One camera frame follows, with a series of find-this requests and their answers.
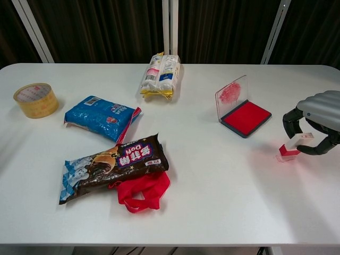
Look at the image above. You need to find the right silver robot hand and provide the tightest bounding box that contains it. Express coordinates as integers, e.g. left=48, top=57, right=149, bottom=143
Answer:
left=282, top=90, right=340, bottom=156

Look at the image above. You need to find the red white stamp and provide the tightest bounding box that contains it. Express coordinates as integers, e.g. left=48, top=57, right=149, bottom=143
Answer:
left=276, top=132, right=315, bottom=163

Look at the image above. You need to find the red ink pad case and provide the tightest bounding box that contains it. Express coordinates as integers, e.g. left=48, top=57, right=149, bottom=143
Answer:
left=215, top=74, right=273, bottom=139

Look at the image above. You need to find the red cloth bag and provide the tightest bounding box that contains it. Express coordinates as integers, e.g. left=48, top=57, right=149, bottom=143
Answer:
left=108, top=172, right=171, bottom=214

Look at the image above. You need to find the brown chocolate snack package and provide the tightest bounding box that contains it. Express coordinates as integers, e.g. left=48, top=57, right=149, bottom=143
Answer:
left=57, top=134, right=170, bottom=206

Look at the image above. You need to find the blue snack package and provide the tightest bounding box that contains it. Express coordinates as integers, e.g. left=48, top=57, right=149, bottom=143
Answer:
left=63, top=95, right=142, bottom=145

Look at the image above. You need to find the black pleated curtain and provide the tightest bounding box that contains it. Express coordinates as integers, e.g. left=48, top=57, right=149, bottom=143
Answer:
left=0, top=0, right=340, bottom=70

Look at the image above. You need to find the yellow packing tape roll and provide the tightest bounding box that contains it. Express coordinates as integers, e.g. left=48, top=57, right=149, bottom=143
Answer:
left=13, top=82, right=60, bottom=118

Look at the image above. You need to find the white slanted frame post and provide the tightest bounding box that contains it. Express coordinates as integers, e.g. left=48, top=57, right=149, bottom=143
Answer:
left=11, top=0, right=55, bottom=64
left=260, top=0, right=290, bottom=65

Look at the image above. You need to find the white upright frame post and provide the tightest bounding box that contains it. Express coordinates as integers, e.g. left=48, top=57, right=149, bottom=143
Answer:
left=161, top=0, right=179, bottom=57

